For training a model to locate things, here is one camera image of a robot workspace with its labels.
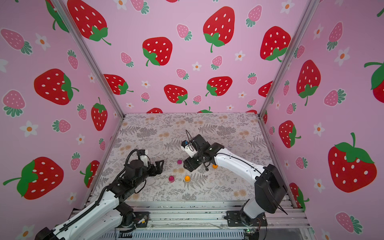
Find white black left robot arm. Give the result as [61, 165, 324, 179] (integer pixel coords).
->
[35, 149, 164, 240]

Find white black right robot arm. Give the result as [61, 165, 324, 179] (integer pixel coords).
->
[181, 135, 288, 226]

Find aluminium front base rails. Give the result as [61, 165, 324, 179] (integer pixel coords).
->
[68, 199, 316, 240]

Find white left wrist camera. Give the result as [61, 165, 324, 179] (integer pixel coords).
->
[138, 153, 150, 168]

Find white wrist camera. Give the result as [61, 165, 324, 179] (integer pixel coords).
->
[181, 140, 197, 158]
[138, 153, 150, 168]

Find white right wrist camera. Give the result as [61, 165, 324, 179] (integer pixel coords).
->
[181, 140, 197, 158]

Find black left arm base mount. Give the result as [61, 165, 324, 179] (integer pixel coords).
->
[115, 203, 150, 233]

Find aluminium left table edge rail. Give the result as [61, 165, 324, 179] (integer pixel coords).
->
[81, 118, 124, 209]

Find aluminium table edge rail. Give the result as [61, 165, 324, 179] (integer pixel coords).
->
[81, 118, 124, 209]
[261, 111, 304, 209]

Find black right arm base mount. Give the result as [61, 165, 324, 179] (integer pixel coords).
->
[224, 211, 268, 228]

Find aluminium right table edge rail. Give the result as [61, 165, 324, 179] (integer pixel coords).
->
[261, 111, 304, 209]

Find aluminium left rear corner post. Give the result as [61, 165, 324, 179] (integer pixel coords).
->
[52, 0, 125, 119]

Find aluminium corner post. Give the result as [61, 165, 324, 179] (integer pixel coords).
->
[52, 0, 125, 119]
[259, 0, 320, 120]

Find aluminium right rear corner post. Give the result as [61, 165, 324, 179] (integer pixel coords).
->
[259, 0, 320, 120]

